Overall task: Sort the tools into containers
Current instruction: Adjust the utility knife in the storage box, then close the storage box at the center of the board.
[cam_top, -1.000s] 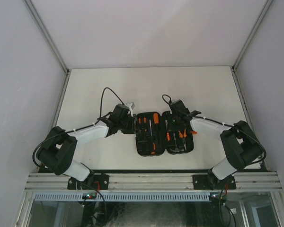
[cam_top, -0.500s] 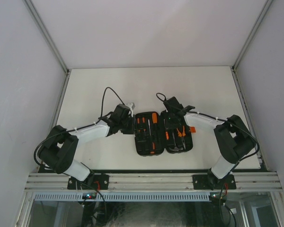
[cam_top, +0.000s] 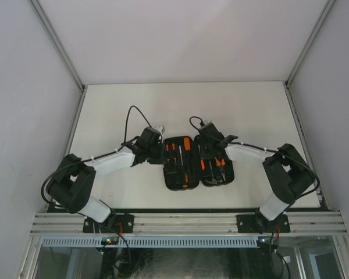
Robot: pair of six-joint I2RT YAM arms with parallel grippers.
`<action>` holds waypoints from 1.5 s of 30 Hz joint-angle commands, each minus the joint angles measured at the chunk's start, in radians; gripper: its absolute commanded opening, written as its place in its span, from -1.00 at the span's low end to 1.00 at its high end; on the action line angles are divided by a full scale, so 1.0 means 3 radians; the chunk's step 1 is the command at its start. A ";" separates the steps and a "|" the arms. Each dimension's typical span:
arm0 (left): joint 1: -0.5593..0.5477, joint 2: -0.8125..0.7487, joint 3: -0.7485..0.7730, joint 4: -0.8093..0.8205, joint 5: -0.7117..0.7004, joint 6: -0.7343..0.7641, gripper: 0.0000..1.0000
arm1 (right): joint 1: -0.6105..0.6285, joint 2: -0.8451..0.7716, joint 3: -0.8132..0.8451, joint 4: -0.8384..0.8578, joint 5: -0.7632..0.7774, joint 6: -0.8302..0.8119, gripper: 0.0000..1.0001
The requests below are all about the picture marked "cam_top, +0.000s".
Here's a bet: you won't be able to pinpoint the aluminium frame rail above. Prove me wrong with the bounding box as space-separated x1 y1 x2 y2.
30 212 347 236

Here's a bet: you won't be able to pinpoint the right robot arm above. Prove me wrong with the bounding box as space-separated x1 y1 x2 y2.
195 120 320 233

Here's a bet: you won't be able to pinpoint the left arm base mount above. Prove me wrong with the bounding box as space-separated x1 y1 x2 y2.
83 213 134 234

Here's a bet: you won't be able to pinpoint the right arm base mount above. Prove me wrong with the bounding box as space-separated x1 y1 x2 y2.
236 214 291 234

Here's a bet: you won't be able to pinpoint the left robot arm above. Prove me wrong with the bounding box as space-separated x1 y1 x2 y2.
42 126 165 233

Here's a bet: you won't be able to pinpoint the black handled screwdriver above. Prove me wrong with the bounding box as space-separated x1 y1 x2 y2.
179 145 189 189

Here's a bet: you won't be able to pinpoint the camera cable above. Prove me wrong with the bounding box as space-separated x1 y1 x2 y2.
188 116 320 201
40 105 156 204

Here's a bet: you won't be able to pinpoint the small claw hammer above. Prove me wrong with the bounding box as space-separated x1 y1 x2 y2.
204 161 223 187

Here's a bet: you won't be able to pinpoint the left camera cable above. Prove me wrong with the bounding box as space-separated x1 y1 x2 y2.
40 105 156 204

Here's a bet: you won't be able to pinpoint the right camera cable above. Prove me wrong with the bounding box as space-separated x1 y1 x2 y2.
188 116 320 201

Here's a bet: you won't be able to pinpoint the black plastic tool case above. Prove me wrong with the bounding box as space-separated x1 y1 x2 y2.
163 135 235 191

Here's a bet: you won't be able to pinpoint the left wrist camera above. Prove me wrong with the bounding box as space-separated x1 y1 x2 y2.
154 125 165 135

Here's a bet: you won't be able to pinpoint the orange handled needle-nose pliers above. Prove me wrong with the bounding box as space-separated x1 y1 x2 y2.
215 158 226 182

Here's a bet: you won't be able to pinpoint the blue slotted cable duct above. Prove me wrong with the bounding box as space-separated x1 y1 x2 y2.
42 236 259 248

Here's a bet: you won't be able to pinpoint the small orange precision screwdriver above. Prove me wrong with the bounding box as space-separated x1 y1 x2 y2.
170 142 176 169

